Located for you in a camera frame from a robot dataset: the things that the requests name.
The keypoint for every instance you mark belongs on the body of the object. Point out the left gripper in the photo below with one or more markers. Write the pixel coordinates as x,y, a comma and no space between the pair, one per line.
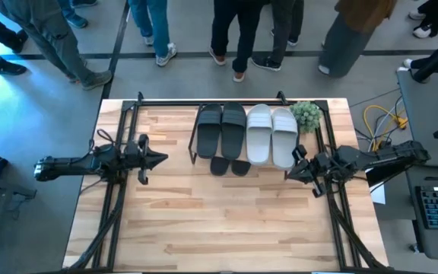
137,158

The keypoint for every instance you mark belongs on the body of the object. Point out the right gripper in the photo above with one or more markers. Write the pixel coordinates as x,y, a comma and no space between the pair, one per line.
319,167

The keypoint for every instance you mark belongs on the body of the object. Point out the white rubber slide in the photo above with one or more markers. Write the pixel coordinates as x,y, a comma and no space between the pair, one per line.
284,139
259,135

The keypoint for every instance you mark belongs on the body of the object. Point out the black rubber slide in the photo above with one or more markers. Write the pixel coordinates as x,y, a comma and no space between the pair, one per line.
219,167
209,131
240,168
233,131

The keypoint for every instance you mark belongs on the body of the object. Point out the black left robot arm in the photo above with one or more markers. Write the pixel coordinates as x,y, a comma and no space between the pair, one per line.
70,165

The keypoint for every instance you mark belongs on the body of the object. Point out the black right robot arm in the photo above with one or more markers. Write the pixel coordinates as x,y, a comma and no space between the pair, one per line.
394,154

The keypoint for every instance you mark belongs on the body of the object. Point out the green artificial plant ball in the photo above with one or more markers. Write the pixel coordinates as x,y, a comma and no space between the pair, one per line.
305,116

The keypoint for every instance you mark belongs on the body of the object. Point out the white paper sheet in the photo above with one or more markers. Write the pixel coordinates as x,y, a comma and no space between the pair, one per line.
378,196

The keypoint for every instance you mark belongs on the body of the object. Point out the grey side desk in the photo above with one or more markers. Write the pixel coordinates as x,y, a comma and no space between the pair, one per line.
424,114

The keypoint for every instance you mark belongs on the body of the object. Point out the wooden shelf with black frame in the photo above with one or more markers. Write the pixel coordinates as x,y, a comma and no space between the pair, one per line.
191,150

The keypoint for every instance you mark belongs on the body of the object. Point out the black aluminium rig frame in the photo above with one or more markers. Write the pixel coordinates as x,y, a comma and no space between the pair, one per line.
165,102

